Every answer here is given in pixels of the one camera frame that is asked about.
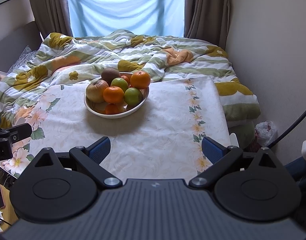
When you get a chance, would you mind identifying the small orange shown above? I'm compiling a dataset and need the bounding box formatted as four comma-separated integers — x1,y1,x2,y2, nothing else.
120,75,130,86

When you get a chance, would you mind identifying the large orange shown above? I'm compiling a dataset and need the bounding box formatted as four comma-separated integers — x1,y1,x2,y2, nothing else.
105,103,121,115

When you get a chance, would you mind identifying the yellowish wrinkled apple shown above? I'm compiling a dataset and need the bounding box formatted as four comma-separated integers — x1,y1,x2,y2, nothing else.
86,79,109,103

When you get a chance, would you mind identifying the brown left curtain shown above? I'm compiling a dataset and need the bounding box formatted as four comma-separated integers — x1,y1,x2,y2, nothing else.
30,0,72,38

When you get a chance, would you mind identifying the light blue window cloth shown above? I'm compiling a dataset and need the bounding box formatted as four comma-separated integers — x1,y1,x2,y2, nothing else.
68,0,185,37

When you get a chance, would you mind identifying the brown kiwi fruit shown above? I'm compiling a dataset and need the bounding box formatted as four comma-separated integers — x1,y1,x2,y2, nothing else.
101,68,120,86

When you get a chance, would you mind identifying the green striped floral quilt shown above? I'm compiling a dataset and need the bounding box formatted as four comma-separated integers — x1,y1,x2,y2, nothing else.
0,29,261,128

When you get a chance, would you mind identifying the brown curtain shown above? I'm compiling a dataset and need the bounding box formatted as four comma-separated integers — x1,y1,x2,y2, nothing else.
184,0,230,49
30,0,72,38

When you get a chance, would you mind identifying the black cable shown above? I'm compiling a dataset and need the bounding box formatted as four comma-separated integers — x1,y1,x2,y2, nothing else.
266,102,306,149

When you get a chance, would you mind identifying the white plastic bag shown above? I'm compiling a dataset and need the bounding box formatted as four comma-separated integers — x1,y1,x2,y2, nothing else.
255,121,277,146

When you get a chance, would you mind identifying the yellow side surface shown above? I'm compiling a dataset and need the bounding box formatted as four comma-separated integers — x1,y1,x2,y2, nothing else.
0,184,18,225

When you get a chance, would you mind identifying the brown right curtain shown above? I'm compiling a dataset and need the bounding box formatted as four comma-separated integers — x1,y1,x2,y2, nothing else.
184,0,230,49

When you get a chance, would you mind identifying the green apple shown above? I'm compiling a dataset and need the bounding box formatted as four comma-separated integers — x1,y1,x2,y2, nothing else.
124,87,143,106
111,77,129,92

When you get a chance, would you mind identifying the red smartphone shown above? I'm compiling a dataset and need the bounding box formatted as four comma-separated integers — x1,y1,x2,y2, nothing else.
0,185,6,210

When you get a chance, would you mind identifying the cream duck pattern bowl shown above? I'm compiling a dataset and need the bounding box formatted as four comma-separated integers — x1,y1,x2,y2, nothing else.
83,71,150,119

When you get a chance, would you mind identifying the white floral tablecloth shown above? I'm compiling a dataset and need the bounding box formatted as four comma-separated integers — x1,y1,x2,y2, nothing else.
1,77,230,180

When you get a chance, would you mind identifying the rough dark orange mandarin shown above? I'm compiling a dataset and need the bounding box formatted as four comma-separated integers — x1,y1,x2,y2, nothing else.
103,86,124,104

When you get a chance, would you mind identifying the grey bed headboard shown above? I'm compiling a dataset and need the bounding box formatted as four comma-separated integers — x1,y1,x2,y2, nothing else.
0,21,43,72

